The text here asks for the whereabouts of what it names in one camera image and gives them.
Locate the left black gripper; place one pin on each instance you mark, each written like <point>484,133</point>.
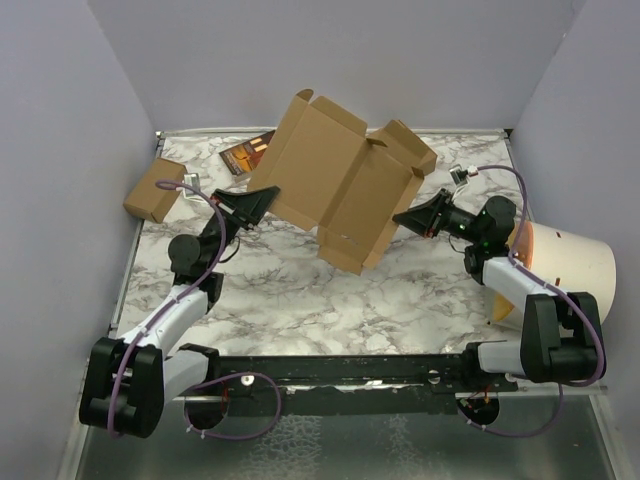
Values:
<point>248,206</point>

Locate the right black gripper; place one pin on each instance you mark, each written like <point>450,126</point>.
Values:
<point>425,218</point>

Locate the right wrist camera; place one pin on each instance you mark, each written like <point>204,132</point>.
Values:
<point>461,176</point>

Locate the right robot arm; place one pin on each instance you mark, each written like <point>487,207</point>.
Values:
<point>561,339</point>

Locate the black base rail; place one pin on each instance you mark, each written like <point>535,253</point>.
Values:
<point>308,385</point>

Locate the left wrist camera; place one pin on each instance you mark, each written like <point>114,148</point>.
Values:
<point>193,182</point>

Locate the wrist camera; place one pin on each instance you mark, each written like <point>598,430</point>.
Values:
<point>461,176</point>
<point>193,182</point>

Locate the small closed cardboard box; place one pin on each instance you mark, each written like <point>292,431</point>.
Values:
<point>149,202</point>

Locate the dark orange book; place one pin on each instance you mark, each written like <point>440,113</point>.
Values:
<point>243,158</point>

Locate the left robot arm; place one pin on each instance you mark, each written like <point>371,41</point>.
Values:
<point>130,379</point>

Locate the white cylinder drum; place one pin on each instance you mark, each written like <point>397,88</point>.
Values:
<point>569,261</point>

